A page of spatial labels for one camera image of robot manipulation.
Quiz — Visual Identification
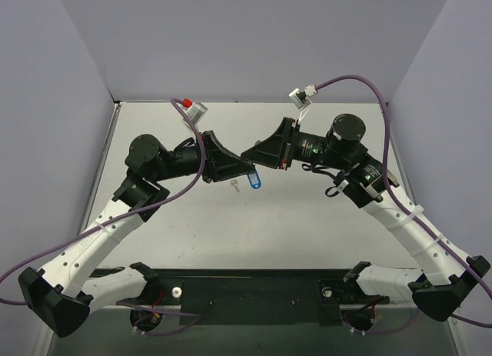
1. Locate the blue key tag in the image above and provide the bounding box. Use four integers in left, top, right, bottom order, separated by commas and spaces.
247, 171, 262, 190

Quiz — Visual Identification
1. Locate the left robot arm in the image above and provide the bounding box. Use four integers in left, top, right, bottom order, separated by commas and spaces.
18, 131, 255, 338

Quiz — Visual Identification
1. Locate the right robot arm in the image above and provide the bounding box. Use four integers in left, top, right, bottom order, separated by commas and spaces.
241, 114, 490, 321

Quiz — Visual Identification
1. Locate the silver key on table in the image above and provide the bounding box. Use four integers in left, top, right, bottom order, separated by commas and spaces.
230, 179, 240, 192

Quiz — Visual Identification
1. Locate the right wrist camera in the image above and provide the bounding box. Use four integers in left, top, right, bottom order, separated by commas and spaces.
288, 85, 318, 124

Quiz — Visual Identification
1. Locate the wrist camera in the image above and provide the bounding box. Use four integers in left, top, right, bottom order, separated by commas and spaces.
181, 98, 208, 128
288, 85, 318, 124

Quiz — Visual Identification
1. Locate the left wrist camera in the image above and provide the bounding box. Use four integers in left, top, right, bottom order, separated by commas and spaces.
181, 98, 208, 128

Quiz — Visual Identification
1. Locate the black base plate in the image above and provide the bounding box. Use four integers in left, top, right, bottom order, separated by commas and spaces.
67, 268, 439, 328

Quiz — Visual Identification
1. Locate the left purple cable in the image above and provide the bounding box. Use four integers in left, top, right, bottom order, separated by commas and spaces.
0, 97, 202, 337

